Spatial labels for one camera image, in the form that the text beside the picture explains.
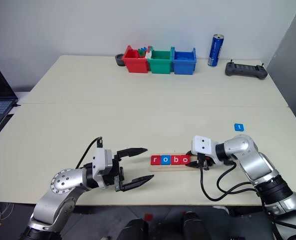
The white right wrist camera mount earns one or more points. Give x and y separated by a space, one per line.
202 145

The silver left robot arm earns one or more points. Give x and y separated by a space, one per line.
60 187

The blue drink can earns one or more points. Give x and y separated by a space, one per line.
215 51

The blue toy brick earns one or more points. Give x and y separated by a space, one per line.
143 48

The green plastic bin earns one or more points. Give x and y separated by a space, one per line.
160 65

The red letter tile r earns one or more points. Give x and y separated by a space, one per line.
156 160

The blue letter tile t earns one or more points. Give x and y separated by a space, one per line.
239 127

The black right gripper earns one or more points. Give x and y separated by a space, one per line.
204 162

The blue plastic bin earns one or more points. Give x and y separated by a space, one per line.
184 66

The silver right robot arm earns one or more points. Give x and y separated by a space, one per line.
257 162

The red plastic bin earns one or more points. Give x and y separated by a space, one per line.
135 64

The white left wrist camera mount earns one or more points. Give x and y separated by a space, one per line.
99 165

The dark rounded shape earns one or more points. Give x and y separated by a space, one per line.
196 226
134 230

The blue letter tile o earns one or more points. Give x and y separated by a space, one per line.
165 160

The wooden letter tray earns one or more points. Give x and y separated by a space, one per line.
167 168

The white plastic piece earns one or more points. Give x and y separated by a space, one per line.
149 53

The blue toy bricks pile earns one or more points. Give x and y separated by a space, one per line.
184 56

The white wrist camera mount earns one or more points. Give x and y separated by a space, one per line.
202 145
99 165

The red letter tile o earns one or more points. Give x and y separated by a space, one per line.
185 159

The green toy brick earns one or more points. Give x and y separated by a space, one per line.
141 52

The small red square object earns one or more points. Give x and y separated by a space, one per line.
148 216

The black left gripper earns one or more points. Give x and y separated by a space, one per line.
116 172

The grey remote controller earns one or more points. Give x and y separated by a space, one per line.
246 70

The red letter tile b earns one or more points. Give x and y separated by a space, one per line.
175 160

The black round holder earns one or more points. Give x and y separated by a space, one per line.
119 60

